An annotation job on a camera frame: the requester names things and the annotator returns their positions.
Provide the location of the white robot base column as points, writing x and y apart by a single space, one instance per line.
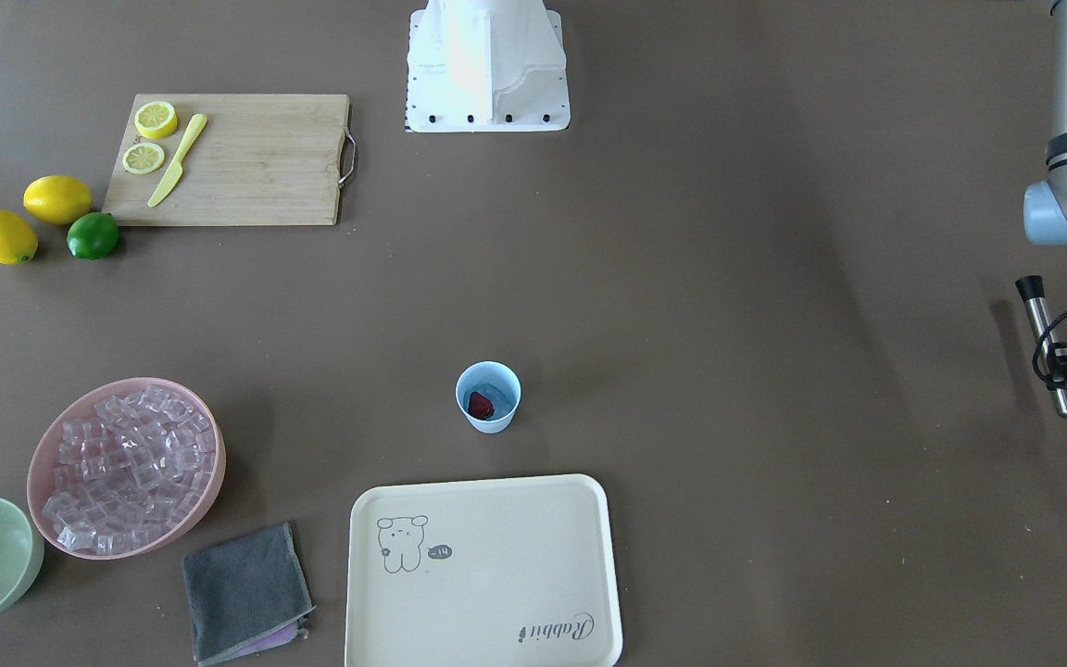
486 66

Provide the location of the light blue plastic cup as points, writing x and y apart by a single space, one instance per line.
488 393

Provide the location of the grey folded cloth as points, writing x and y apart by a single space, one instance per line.
246 595

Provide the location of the cream rabbit tray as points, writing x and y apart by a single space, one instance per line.
516 572

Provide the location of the lemon half slice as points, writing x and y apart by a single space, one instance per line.
157 119

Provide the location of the red strawberry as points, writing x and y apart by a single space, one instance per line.
480 407

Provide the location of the yellow plastic knife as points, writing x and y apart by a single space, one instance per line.
174 169

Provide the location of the wooden cutting board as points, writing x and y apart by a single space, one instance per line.
262 159

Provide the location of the steel muddler with black tip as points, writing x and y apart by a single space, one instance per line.
1035 304

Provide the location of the yellow lemon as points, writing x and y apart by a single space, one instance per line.
58 199
18 240

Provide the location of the pink bowl of ice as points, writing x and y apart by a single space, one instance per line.
125 469

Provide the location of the green lime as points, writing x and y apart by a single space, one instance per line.
93 236

